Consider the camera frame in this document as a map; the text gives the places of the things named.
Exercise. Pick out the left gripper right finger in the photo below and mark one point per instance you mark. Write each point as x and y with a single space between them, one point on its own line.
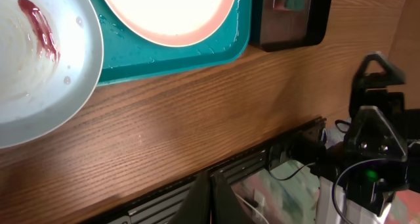
225 206

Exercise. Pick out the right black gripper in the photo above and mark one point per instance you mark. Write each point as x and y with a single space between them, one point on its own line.
376 145

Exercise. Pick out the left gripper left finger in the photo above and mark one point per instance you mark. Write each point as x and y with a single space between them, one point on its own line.
195 208

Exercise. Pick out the white pink-rimmed plate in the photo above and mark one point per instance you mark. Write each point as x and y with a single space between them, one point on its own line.
172 23

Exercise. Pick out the light blue plate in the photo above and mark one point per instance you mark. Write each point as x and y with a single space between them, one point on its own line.
52 53

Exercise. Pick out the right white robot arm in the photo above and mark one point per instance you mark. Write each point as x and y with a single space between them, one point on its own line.
334 206

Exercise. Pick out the black rectangular tray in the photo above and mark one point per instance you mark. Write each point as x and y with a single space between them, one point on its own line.
273 30

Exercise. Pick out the teal plastic tray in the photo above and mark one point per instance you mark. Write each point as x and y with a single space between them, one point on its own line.
128 57

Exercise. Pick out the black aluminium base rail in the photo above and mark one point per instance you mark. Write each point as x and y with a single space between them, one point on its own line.
160 205

